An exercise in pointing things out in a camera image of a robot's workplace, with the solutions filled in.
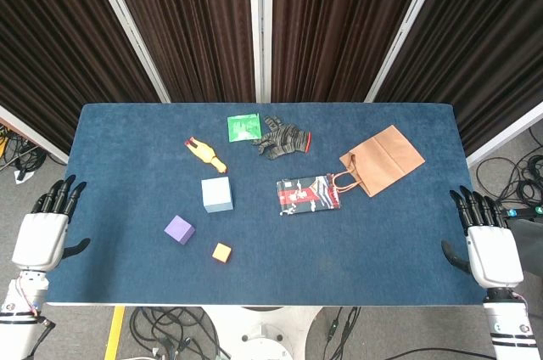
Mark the black device teal buttons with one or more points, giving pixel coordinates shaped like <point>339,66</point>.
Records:
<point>524,212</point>

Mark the brown paper bag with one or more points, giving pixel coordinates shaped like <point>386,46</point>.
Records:
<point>386,156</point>

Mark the dark patterned paper bag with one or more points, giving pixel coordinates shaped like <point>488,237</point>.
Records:
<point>305,196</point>

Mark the green foil packet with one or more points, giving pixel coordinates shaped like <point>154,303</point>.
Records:
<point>244,126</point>

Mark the dark brown ribbed panel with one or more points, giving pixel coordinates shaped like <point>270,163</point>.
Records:
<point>42,37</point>
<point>488,37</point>
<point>339,16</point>
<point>191,16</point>

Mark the grey striped work glove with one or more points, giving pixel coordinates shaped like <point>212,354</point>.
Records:
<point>284,141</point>

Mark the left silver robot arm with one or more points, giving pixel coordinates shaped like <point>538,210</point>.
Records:
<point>17,334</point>

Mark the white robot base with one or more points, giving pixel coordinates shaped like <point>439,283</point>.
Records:
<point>271,334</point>

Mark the small orange yellow cube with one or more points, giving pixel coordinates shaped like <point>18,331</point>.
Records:
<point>221,251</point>

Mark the yellow floor tape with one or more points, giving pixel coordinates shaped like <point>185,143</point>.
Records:
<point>114,334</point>

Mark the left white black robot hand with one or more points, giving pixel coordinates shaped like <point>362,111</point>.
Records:
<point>40,239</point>

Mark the blue table mat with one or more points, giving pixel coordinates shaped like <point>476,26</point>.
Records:
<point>297,258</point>

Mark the white partition frame rail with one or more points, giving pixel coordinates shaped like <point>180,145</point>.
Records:
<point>505,138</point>
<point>34,137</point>

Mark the purple cube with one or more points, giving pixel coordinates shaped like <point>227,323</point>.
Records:
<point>178,228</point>

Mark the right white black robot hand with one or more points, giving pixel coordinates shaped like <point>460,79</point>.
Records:
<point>492,254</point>

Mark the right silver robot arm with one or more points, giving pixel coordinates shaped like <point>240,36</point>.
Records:
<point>509,330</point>

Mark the large light blue cube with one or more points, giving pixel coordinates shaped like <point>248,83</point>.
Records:
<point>216,192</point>

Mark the white partition frame post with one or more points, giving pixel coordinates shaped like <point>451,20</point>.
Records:
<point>259,37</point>
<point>129,29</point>
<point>407,29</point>

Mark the yellow rubber chicken toy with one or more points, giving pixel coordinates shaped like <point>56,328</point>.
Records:
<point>205,154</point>

